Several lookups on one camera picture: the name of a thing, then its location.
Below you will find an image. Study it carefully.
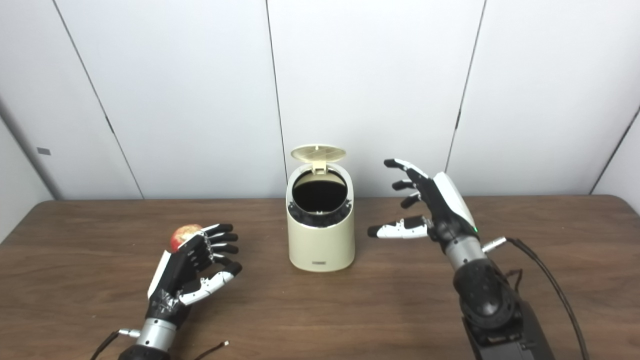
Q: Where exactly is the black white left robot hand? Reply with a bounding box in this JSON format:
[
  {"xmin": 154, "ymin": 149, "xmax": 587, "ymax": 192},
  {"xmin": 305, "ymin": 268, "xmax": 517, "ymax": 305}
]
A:
[{"xmin": 146, "ymin": 223, "xmax": 243, "ymax": 323}]

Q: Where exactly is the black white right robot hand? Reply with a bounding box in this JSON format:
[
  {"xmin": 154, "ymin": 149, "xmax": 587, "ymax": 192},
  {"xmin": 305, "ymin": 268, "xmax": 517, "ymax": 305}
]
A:
[{"xmin": 367, "ymin": 158, "xmax": 478, "ymax": 251}]

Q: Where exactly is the red apple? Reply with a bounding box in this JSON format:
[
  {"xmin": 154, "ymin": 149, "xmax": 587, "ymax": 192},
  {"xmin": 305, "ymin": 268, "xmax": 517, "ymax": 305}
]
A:
[{"xmin": 170, "ymin": 224, "xmax": 203, "ymax": 253}]

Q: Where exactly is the cream lidded trash bin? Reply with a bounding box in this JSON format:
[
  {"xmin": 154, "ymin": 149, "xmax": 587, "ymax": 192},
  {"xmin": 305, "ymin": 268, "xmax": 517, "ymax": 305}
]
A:
[{"xmin": 286, "ymin": 161, "xmax": 356, "ymax": 273}]

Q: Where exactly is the cream round bin lid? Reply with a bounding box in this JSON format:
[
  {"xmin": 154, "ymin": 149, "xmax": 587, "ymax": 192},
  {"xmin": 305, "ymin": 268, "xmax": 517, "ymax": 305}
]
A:
[{"xmin": 290, "ymin": 144, "xmax": 347, "ymax": 175}]

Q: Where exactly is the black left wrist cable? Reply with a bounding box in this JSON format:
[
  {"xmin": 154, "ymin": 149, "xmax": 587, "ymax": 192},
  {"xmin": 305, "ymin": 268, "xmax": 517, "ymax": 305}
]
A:
[{"xmin": 90, "ymin": 328, "xmax": 141, "ymax": 360}]

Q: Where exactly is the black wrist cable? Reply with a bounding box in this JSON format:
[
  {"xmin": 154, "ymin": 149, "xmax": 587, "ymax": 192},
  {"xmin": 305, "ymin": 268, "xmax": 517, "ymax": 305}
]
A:
[
  {"xmin": 90, "ymin": 328, "xmax": 141, "ymax": 360},
  {"xmin": 482, "ymin": 237, "xmax": 591, "ymax": 360}
]

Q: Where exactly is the thin dark loose wire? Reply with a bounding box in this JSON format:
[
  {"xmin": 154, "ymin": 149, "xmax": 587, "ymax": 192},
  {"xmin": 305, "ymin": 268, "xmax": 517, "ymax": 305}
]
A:
[{"xmin": 192, "ymin": 341, "xmax": 230, "ymax": 360}]

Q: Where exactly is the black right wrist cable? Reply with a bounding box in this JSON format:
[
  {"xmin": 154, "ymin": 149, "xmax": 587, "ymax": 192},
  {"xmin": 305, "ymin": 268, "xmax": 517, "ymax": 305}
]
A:
[{"xmin": 482, "ymin": 237, "xmax": 591, "ymax": 360}]

